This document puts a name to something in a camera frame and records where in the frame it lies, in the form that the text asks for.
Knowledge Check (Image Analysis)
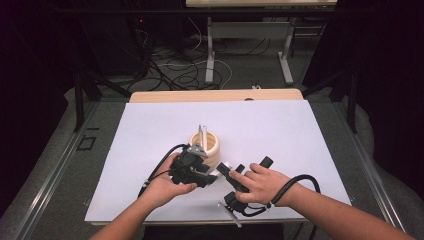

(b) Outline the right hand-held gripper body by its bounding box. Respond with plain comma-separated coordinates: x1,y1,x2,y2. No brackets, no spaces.
218,155,275,229

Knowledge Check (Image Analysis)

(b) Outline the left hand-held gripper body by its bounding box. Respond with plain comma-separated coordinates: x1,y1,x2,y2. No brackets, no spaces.
169,143,211,186

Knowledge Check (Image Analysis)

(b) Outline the cream ribbed pen holder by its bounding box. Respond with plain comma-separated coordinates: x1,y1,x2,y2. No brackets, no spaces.
188,131,222,174

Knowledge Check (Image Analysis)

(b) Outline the person's right hand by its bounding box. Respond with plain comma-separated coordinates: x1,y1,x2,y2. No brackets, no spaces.
229,162,297,206

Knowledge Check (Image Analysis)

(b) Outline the person's left hand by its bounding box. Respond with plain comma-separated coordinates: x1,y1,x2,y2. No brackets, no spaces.
139,153,199,210

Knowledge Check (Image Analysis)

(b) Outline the person's dark clothing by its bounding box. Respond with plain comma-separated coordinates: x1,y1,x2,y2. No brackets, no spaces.
142,223,285,240

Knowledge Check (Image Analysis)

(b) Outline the white table mat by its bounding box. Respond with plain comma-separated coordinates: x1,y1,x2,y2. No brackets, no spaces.
84,99,353,224

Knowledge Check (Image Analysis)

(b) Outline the black metal stand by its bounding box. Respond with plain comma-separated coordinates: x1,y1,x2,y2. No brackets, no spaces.
73,70,132,133
300,68,360,135

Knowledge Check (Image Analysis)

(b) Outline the white desk with metal legs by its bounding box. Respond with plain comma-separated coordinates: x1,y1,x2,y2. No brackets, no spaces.
185,0,338,85

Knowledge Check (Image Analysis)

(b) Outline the black computer with red light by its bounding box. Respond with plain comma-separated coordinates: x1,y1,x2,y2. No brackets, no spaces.
79,13,152,78

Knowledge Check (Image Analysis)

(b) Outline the left hand-held gripper black cable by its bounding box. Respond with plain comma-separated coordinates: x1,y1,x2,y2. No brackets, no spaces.
137,143,191,198

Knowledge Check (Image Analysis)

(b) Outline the hand-held gripper black cable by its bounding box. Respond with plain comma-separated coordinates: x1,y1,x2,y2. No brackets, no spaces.
137,143,191,198
244,173,322,240

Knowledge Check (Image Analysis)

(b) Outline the right hand-held gripper black cable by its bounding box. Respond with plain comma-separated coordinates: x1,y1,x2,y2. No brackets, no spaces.
244,173,322,240

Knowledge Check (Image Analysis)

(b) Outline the tangle of black floor cables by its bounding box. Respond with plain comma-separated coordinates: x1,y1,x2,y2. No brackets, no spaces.
131,19,273,92

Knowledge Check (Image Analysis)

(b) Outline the white floor cable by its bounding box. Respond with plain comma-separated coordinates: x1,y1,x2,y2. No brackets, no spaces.
155,16,234,90

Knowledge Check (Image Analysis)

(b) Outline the aluminium floor rail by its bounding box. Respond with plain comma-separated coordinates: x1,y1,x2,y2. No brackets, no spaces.
12,100,102,240
332,100,412,240

